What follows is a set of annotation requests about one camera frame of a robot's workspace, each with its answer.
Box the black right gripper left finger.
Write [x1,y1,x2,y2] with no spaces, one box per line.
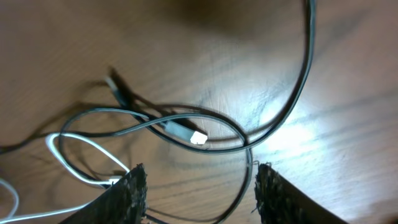
[60,164,147,224]

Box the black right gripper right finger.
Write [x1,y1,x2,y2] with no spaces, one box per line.
[254,163,346,224]

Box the black usb cable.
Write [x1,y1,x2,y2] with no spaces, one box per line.
[0,0,317,224]

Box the white usb cable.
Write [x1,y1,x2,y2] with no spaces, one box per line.
[0,120,208,224]

